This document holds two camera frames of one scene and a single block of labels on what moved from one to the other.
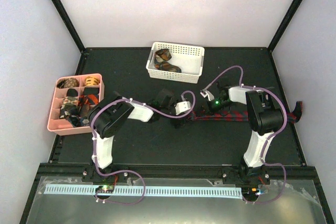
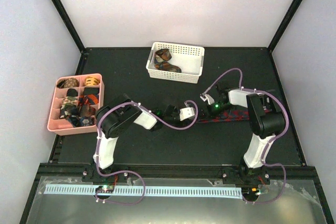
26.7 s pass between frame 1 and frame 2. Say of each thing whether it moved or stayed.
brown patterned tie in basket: stayed
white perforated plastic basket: stayed
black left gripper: moved
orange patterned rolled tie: stayed
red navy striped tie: moved
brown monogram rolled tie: stayed
